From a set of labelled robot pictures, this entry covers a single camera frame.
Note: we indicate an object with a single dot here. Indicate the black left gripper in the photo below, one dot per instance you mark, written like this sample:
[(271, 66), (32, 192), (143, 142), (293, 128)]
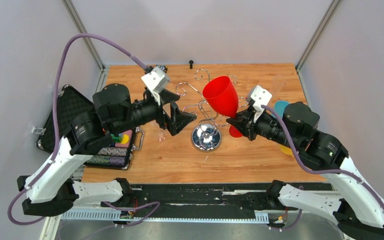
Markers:
[(178, 118)]

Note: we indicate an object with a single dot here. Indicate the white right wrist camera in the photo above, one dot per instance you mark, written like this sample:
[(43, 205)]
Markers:
[(257, 98)]

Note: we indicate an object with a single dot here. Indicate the yellow wine glass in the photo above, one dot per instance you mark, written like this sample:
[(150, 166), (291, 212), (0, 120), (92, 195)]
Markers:
[(286, 150)]

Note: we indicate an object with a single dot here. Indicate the clear wine glass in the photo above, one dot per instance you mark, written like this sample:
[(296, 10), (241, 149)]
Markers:
[(159, 133)]

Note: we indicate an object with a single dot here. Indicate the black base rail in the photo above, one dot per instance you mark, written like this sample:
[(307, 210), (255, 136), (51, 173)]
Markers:
[(201, 201)]

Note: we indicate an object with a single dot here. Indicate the clear champagne flute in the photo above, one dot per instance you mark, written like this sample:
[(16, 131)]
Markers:
[(277, 83)]

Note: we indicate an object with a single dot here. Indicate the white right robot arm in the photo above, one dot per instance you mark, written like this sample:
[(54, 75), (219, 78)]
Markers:
[(358, 211)]

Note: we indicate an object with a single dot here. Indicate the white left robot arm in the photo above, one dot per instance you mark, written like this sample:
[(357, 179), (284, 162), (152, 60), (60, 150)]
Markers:
[(51, 192)]

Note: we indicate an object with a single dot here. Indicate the blue wine glass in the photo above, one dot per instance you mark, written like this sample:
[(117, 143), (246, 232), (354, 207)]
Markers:
[(280, 106)]

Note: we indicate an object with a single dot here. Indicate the small black clip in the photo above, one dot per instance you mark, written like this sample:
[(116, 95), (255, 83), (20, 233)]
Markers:
[(163, 68)]

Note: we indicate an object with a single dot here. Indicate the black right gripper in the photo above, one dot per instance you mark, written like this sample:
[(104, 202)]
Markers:
[(239, 123)]

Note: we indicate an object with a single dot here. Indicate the red wine glass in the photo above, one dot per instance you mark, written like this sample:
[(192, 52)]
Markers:
[(222, 96)]

